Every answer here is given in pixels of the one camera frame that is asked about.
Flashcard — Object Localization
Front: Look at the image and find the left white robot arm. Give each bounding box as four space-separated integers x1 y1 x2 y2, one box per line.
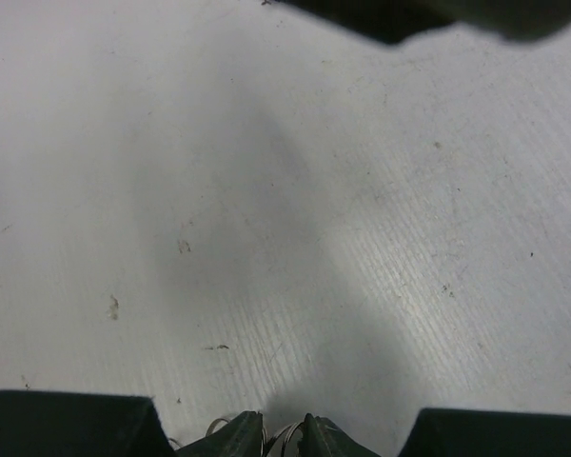
283 0 571 46

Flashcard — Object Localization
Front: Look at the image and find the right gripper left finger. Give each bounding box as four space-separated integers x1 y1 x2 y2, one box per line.
175 411 265 457

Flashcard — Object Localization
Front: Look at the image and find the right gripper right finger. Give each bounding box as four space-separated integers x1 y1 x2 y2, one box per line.
297 413 379 457

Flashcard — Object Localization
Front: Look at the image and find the metal disc keyring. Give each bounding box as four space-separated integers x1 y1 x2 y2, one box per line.
167 417 303 456

